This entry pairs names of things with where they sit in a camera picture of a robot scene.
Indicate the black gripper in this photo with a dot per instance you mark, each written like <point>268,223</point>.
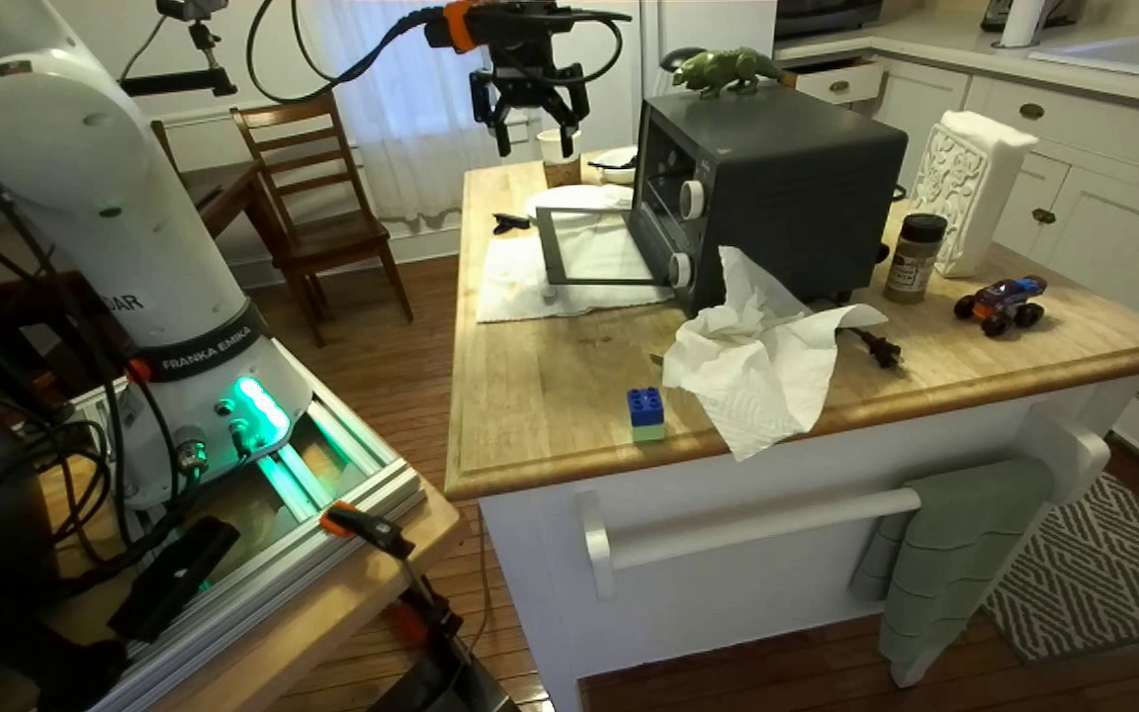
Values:
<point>525,72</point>

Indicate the glass oven door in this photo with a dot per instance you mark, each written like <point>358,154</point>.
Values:
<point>590,248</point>

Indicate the black mini toaster oven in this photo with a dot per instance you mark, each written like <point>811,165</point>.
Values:
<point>790,180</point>

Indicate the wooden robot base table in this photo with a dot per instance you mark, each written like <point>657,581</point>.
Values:
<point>275,600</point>

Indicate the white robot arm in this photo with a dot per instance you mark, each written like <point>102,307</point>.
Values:
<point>82,165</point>

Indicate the black oven power plug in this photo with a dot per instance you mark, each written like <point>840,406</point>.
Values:
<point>880,348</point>

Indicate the small black object on counter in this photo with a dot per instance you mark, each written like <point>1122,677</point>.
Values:
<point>509,223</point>

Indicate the white stained cloth towel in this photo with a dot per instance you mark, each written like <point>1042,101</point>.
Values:
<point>515,274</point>

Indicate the green plant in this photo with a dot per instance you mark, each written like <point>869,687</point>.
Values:
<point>714,72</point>

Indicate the wooden chair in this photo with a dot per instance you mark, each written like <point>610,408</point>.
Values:
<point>317,198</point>

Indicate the blue green sponge block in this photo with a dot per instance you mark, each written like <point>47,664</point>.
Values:
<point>647,411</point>

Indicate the crumpled white paper towel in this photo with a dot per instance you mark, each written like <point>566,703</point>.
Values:
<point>760,361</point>

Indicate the dark spice jar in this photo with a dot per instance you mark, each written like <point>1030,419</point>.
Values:
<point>917,252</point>

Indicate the white towel bar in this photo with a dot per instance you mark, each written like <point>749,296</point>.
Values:
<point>1068,451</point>

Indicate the white kitchen island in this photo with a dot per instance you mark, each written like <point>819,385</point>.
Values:
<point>538,419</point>

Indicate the white ornate tissue box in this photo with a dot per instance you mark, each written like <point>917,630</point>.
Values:
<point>967,174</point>

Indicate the black orange clamp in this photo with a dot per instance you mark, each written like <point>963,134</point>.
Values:
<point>445,672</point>

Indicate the toy monster truck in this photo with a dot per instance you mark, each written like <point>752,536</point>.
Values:
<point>1001,307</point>

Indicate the black controller box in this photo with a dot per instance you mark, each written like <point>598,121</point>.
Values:
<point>173,580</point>

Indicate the white kitchen cabinets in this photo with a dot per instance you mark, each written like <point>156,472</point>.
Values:
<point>1078,195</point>

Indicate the green hanging towel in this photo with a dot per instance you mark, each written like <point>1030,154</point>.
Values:
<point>941,561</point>

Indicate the patterned floor rug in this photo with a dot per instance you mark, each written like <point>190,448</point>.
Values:
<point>1078,581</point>

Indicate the aluminium extrusion frame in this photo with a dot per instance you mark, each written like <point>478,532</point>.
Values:
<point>326,434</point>

